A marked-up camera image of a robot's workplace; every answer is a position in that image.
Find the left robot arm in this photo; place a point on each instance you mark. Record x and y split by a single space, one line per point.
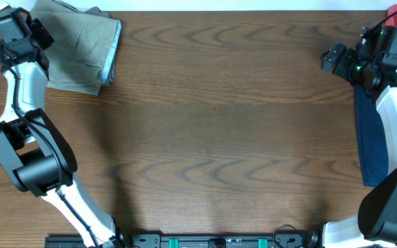
33 153

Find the folded grey shorts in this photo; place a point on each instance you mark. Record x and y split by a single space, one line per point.
107 74

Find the khaki beige shorts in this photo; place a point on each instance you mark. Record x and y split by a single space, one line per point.
80 46

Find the red garment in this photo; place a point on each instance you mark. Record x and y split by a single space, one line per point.
392 16

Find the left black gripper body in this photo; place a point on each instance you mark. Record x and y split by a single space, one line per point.
41 36

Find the navy blue shorts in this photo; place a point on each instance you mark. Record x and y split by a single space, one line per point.
372 148

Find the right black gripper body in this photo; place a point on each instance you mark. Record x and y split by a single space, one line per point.
350 65

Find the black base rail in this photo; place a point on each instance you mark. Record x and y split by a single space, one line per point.
294 240

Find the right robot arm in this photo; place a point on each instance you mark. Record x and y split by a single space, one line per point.
373 66

